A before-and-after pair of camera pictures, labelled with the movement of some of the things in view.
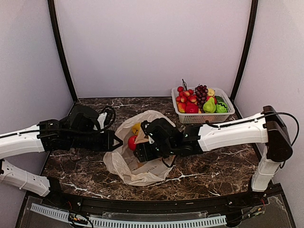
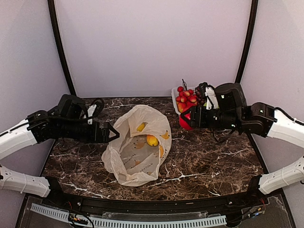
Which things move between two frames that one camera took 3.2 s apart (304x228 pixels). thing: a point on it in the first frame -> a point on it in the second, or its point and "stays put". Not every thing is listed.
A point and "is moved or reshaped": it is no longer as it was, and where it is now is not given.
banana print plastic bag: x=121 y=161 is moved or reshaped
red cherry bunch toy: x=185 y=95 stays put
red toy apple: x=131 y=145 -> x=184 y=123
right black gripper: x=143 y=148 -> x=197 y=113
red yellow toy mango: x=181 y=107 stays put
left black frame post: x=54 y=19 stays put
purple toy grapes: x=201 y=91 stays put
